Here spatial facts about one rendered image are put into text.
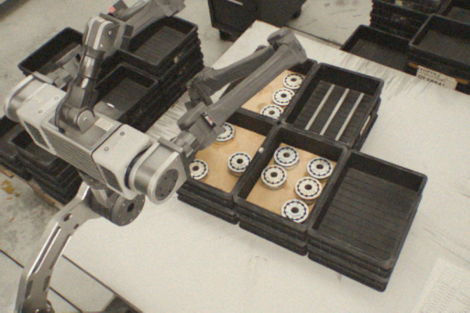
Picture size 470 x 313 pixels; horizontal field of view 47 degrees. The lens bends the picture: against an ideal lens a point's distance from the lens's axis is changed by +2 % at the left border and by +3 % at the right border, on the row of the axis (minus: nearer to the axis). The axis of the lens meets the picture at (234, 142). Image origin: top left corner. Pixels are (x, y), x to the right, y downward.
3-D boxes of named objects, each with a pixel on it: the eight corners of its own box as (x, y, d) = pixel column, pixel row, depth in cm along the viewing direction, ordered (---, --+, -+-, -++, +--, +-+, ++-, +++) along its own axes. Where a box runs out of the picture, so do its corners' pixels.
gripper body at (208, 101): (184, 106, 202) (180, 92, 196) (210, 98, 203) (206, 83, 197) (189, 117, 197) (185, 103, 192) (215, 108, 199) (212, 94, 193)
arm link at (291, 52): (301, 26, 149) (320, 54, 153) (284, 25, 162) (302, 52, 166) (177, 127, 147) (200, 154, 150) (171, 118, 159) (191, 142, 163)
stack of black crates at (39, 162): (77, 215, 293) (47, 166, 258) (40, 191, 306) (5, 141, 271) (127, 164, 312) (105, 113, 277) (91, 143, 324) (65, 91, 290)
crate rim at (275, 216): (305, 233, 187) (305, 229, 186) (231, 200, 199) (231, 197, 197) (348, 151, 208) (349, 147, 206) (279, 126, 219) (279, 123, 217)
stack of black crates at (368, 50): (416, 72, 335) (423, 43, 317) (394, 103, 321) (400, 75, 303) (357, 51, 352) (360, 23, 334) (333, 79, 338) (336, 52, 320)
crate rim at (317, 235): (390, 270, 176) (392, 267, 174) (305, 233, 187) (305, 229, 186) (428, 179, 196) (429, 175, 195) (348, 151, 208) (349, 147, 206)
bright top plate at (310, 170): (328, 182, 206) (328, 181, 205) (303, 174, 209) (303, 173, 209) (336, 162, 211) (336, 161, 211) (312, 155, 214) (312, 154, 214)
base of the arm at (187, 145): (164, 165, 151) (155, 140, 142) (182, 147, 155) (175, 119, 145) (188, 179, 147) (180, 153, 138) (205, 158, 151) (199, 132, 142)
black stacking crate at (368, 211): (387, 282, 184) (391, 267, 175) (305, 246, 195) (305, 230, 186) (422, 193, 204) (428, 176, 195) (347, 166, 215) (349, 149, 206)
